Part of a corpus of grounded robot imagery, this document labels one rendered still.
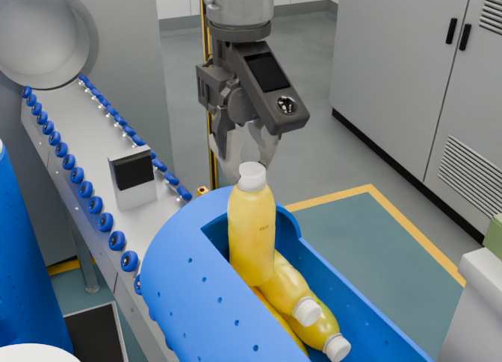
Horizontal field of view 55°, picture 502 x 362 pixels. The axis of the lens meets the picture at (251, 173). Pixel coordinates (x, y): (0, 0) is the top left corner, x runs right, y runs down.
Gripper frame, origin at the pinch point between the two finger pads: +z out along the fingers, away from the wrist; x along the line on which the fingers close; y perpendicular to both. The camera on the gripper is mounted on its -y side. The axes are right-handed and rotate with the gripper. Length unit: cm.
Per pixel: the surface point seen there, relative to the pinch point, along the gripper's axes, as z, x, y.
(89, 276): 122, 9, 120
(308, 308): 20.9, -4.2, -9.0
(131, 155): 24, 1, 51
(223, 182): 53, -31, 65
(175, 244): 12.2, 9.7, 5.6
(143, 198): 38, -1, 51
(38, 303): 79, 30, 73
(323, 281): 25.5, -12.6, -3.2
